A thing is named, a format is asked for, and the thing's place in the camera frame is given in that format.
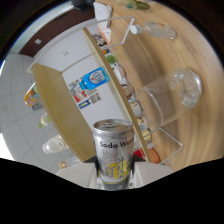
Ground silver soda water can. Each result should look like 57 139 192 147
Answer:
92 118 135 191

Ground clear glass jar cork lid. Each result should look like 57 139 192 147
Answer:
58 156 82 170

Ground clear bottle green cap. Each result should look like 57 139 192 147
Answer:
37 112 53 129

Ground two-tier wooden shelf rack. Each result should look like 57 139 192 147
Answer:
26 15 185 166

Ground clear glass tumbler with ice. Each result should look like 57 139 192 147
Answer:
136 68 204 130

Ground blue liquid bottle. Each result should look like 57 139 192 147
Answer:
78 66 111 91

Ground brown door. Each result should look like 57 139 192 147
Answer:
18 9 96 58

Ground wall posters row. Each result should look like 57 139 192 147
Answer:
68 78 103 110

